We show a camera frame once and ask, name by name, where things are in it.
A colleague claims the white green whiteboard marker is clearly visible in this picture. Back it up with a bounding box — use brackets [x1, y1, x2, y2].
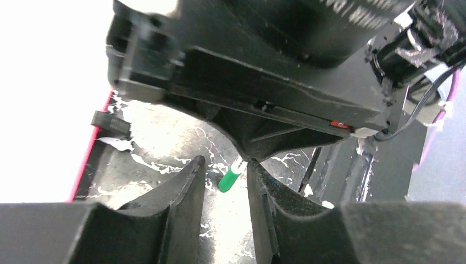
[230, 156, 248, 175]

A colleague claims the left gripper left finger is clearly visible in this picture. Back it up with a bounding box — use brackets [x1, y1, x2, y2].
[1, 156, 206, 263]

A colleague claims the green marker cap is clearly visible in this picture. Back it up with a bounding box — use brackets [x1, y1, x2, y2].
[218, 169, 241, 193]

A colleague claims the black clip on whiteboard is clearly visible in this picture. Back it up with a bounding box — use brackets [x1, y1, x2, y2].
[91, 111, 131, 138]

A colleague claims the pink framed whiteboard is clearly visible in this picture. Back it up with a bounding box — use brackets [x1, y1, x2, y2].
[1, 1, 113, 203]

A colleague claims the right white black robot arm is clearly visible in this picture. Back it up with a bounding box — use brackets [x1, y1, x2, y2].
[106, 1, 465, 161]

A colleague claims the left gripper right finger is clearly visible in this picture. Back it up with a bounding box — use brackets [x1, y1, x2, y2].
[247, 160, 465, 263]

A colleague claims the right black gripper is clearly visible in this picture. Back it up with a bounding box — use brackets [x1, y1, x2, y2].
[107, 1, 411, 161]

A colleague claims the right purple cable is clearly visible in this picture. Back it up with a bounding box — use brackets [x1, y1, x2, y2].
[418, 69, 462, 164]

